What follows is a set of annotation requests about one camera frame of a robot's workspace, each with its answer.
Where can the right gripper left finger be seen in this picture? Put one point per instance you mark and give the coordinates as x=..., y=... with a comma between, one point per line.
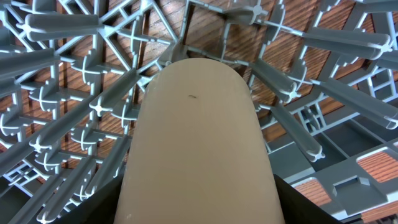
x=100, y=208

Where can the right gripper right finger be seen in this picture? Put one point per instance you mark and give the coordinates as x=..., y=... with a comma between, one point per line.
x=297, y=209

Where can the cream plastic cup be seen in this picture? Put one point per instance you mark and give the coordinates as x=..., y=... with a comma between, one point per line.
x=198, y=155

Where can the grey dishwasher rack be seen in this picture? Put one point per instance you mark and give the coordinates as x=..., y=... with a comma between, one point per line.
x=319, y=78

